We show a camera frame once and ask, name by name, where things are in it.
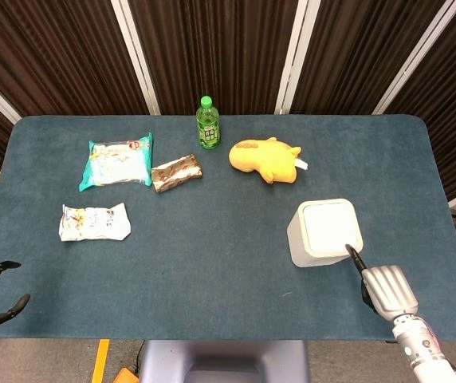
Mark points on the orange box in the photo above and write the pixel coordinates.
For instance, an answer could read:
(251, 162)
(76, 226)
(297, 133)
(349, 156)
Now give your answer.
(126, 376)

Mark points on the white crumpled snack bag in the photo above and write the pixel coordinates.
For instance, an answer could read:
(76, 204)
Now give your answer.
(92, 222)

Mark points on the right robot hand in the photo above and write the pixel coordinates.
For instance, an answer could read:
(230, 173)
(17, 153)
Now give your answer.
(387, 291)

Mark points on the blue table mat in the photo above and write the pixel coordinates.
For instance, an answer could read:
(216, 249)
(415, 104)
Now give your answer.
(212, 239)

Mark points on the yellow plush toy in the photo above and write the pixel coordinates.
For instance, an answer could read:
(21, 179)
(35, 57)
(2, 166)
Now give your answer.
(264, 159)

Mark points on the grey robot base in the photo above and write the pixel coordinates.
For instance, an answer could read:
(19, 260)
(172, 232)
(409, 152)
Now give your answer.
(224, 361)

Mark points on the teal and white snack bag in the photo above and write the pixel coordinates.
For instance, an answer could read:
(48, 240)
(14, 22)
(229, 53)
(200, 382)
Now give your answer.
(117, 163)

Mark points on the green plastic drink bottle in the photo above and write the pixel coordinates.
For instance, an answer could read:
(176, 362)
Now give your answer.
(208, 124)

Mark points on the brown patterned snack wrapper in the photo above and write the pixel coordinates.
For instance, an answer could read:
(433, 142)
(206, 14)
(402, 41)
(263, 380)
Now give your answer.
(176, 172)

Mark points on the white plastic bin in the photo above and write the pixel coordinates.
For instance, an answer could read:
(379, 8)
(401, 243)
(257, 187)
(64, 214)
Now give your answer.
(323, 233)

